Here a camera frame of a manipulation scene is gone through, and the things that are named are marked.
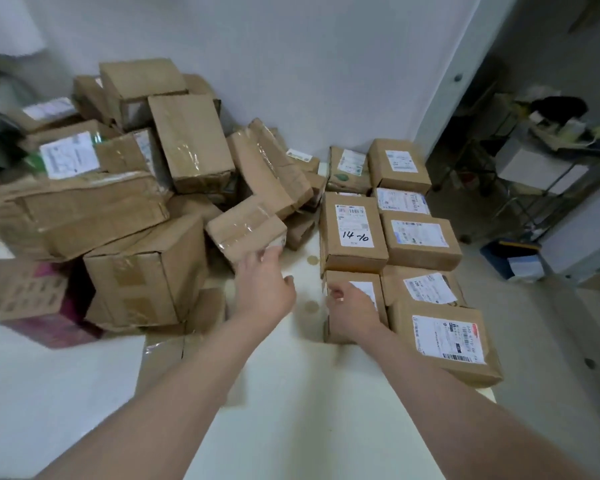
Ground person's left hand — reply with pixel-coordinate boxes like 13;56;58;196
232;245;297;326

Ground person's right hand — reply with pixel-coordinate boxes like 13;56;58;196
324;282;384;345

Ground labelled parcel with torn sticker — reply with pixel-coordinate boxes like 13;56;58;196
322;270;390;345

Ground small taped cardboard box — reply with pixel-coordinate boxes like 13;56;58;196
204;195;288;266

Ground person's right forearm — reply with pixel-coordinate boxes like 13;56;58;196
352;335;598;480

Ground person's left forearm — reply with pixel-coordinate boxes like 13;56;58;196
34;313;281;480

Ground rows of white-labelled cardboard parcels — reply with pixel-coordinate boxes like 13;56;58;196
319;139;504;389

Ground flat cardboard sheet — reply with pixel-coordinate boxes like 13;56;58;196
134;289;227;398

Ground pile of brown cardboard boxes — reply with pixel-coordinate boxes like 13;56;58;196
0;58;327;336

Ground blue bin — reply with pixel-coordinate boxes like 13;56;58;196
481;239;545;284

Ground pink printed carton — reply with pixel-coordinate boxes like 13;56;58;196
0;262;104;349

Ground white storage box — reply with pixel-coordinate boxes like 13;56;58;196
495;139;589;196

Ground black bag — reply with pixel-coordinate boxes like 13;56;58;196
542;96;589;121

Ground dark green plastic packet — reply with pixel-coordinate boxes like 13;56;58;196
0;102;29;171

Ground metal wire rack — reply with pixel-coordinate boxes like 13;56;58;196
450;85;600;245

